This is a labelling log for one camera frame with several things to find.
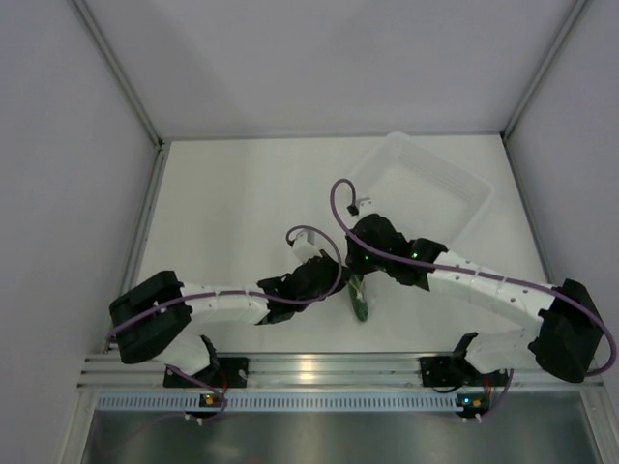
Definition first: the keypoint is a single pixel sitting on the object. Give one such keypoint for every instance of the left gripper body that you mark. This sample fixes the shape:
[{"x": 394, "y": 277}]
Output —
[{"x": 332, "y": 279}]

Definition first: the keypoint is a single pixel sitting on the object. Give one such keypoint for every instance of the clear zip top bag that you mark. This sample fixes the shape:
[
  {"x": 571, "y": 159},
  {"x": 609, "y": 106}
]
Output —
[{"x": 359, "y": 297}]

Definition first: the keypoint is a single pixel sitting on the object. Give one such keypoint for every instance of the green fake cucumber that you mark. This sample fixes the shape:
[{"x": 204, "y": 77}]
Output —
[{"x": 359, "y": 302}]

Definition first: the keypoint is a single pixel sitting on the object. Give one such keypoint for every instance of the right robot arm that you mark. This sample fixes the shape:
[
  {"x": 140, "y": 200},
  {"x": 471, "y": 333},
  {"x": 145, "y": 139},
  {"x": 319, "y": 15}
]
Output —
[{"x": 557, "y": 326}]

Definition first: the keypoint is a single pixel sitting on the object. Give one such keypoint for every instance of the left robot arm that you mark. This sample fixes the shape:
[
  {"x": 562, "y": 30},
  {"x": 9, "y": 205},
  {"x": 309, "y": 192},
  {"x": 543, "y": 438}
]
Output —
[{"x": 167, "y": 320}]

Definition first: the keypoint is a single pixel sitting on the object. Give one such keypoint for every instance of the white perforated plastic basket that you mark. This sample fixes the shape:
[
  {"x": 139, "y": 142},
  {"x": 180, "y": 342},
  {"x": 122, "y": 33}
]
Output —
[{"x": 421, "y": 193}]

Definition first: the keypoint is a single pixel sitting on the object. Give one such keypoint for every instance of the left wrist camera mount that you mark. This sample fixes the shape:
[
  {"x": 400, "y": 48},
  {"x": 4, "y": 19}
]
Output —
[{"x": 304, "y": 246}]

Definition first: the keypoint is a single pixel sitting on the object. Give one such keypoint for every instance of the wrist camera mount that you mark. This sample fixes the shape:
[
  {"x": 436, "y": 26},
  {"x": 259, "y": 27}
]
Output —
[
  {"x": 361, "y": 208},
  {"x": 304, "y": 246}
]

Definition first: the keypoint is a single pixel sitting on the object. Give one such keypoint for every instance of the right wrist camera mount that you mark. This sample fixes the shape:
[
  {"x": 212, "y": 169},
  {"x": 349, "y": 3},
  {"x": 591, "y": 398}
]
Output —
[{"x": 361, "y": 208}]

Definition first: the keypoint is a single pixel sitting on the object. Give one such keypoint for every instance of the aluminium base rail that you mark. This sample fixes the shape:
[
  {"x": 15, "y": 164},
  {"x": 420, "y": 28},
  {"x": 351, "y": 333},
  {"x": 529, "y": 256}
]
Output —
[{"x": 271, "y": 371}]

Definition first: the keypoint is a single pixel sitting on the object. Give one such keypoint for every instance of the left aluminium frame post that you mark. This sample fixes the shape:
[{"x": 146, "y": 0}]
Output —
[{"x": 156, "y": 164}]

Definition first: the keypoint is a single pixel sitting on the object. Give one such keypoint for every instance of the slotted cable duct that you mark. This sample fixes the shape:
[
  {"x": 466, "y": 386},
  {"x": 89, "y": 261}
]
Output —
[{"x": 261, "y": 401}]

